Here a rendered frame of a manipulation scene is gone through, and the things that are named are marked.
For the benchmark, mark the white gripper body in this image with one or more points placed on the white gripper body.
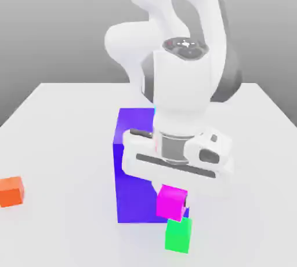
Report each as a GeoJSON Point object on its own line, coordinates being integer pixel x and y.
{"type": "Point", "coordinates": [143, 155]}

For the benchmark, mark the large blue box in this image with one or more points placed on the large blue box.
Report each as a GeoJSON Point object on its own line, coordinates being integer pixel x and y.
{"type": "Point", "coordinates": [133, 199]}

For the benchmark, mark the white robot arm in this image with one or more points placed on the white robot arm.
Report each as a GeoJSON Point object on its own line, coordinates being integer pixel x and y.
{"type": "Point", "coordinates": [181, 81]}

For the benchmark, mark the small green cube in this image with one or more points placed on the small green cube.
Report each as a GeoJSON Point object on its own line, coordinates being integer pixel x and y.
{"type": "Point", "coordinates": [177, 235]}

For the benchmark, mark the small magenta cube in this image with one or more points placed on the small magenta cube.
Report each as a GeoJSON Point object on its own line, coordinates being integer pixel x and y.
{"type": "Point", "coordinates": [170, 203]}

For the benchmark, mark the small orange cube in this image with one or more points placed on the small orange cube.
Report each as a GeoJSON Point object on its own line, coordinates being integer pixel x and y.
{"type": "Point", "coordinates": [10, 192]}

